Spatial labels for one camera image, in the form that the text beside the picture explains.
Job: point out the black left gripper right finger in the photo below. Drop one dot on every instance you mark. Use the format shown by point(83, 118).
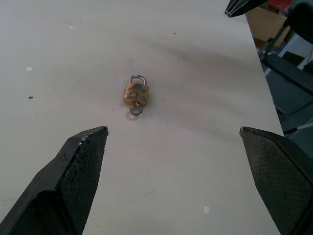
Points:
point(281, 181)

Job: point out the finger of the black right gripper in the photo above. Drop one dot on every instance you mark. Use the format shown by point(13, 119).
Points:
point(238, 7)

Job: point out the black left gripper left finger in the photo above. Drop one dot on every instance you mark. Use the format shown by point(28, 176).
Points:
point(61, 186)

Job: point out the silver key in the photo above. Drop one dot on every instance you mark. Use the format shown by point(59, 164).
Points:
point(135, 111)

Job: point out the cardboard box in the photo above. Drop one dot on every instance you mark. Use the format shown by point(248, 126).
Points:
point(265, 25)

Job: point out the brass padlock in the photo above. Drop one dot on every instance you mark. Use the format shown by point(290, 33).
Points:
point(136, 92)

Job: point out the dark green metal frame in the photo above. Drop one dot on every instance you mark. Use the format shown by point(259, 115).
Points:
point(288, 73)

